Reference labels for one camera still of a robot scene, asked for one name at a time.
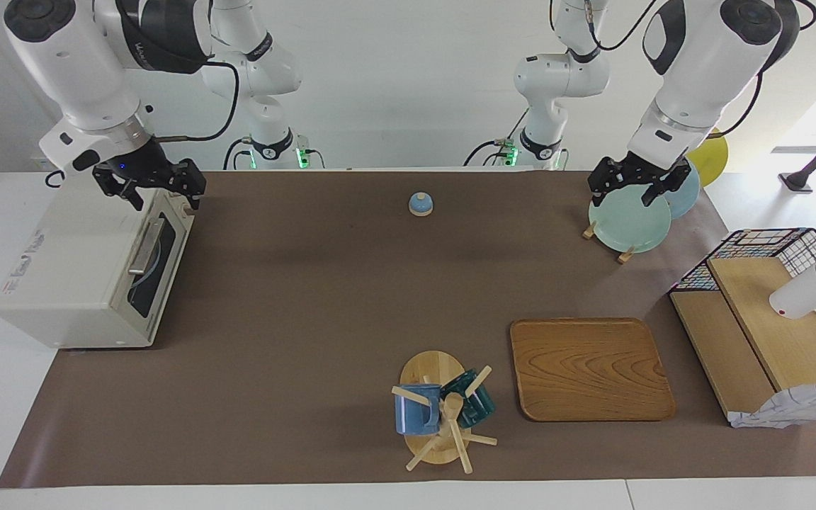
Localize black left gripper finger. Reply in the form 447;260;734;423
640;157;693;208
587;161;614;205

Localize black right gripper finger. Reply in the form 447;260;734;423
180;160;206;210
93;167;145;211

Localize glass oven door with handle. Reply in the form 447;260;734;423
119;193;196;348

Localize beige toaster oven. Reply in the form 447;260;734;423
0;186;196;349

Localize yellow plate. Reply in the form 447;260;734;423
686;131;729;187

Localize wooden plate rack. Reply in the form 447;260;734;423
582;220;635;265

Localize pale green plate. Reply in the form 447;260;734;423
588;186;672;254

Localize brown table mat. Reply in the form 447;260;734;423
0;170;816;489

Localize white plastic cup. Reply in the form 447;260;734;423
769;261;816;319

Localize wooden stepped shelf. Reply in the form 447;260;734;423
669;256;816;426

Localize wooden serving tray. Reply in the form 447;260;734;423
509;318;677;423

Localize wooden mug tree stand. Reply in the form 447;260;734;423
390;350;499;474

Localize white patterned cloth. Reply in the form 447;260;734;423
728;381;816;429

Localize dark green ceramic mug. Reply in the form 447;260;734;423
441;368;497;429

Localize blue ceramic mug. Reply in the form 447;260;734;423
394;383;444;436

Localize black base cable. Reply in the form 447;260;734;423
463;106;531;168
222;137;254;171

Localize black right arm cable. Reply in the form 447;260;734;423
157;60;241;142

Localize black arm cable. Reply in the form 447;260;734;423
157;60;241;142
550;0;816;139

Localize black wire basket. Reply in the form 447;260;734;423
669;227;816;376

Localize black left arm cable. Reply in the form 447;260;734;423
550;0;816;139

